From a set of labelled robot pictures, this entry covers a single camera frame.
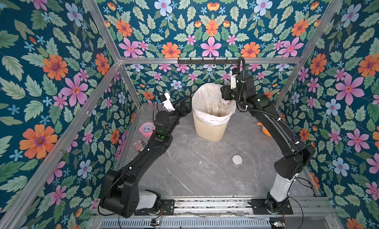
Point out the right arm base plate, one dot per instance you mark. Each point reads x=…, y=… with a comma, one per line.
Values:
x=271, y=207

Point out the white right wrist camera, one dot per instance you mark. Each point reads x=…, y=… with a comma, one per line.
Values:
x=233, y=74

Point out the white plastic bin liner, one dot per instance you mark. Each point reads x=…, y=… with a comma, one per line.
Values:
x=207, y=98

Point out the cream ribbed trash bin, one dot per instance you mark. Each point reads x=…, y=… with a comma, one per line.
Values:
x=212, y=125

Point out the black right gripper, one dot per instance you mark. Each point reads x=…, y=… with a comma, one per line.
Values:
x=226, y=92

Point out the striped flag pattern can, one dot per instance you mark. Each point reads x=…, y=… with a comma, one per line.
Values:
x=139, y=145

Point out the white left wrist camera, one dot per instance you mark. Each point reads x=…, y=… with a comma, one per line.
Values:
x=166, y=102

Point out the pink alarm clock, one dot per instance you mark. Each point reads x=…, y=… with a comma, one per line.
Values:
x=147, y=129

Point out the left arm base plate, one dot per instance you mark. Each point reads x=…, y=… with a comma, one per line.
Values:
x=164, y=207

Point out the white jar lid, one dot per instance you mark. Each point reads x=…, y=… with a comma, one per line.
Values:
x=237, y=160

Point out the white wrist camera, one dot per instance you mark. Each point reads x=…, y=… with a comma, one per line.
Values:
x=233, y=74
x=166, y=102

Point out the orange plush toy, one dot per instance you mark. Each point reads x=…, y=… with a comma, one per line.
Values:
x=265, y=131

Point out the clear jar with white lid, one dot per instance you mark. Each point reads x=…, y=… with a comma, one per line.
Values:
x=224, y=104

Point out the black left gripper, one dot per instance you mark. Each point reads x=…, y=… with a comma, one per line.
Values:
x=184, y=111

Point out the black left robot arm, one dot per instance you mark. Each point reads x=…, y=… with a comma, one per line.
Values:
x=120, y=190

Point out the clear transparent jar lid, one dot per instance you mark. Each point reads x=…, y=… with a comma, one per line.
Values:
x=246, y=148

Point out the black hook rail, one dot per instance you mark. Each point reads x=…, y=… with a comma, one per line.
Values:
x=206, y=61

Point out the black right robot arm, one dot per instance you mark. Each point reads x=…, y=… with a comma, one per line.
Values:
x=296, y=155

